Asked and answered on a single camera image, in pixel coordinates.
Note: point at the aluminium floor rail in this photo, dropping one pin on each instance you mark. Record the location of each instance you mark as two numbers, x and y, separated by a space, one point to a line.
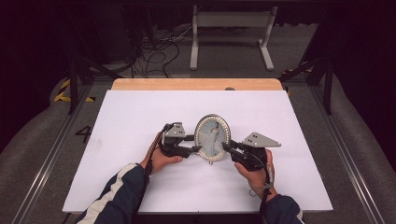
53 155
345 155

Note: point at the black metal stand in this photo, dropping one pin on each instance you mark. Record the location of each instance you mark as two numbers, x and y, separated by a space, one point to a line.
73 84
327 87

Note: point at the white metal stand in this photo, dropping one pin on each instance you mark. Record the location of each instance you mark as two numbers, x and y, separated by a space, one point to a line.
232 19

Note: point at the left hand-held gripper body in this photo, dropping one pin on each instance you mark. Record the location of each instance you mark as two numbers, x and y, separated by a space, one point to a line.
176 130

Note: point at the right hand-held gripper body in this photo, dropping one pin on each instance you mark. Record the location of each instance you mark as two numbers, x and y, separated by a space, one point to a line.
260 140

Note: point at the oval silver photo frame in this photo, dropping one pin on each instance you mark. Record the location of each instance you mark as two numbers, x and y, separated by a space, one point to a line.
213 138

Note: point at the wooden table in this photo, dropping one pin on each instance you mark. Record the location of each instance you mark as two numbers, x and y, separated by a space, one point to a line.
193 84

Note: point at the small dark table knob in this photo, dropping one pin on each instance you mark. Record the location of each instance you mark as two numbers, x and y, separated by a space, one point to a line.
229 89

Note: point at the white table board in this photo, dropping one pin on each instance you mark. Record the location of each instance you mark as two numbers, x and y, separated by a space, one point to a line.
124 109

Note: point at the person's right hand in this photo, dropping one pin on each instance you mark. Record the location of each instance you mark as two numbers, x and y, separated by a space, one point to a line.
257 180

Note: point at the person's left hand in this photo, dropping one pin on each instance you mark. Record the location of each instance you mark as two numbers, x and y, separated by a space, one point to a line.
162 161

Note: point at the yellow black floor tape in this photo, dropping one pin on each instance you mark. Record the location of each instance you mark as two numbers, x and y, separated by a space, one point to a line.
62 93

